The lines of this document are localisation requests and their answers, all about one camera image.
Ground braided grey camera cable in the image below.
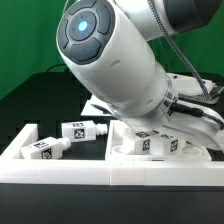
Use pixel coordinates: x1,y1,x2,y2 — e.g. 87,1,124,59
147,0,224,101

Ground black cables on table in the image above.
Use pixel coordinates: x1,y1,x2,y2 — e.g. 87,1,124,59
45,63,71,74

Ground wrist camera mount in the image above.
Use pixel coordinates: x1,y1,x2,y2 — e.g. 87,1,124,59
168,73,224,104

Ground white sheet with tags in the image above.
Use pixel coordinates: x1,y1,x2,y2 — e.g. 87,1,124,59
81,95,113,117

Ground white U-shaped fence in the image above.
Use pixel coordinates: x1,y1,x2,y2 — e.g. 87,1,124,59
0,124,224,186

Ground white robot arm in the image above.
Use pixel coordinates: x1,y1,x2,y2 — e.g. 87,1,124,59
56,0,224,150

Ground white square tabletop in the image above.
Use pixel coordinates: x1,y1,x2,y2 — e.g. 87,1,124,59
105,120,211,161

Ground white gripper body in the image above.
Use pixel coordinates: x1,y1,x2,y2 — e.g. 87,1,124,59
123,106,224,150

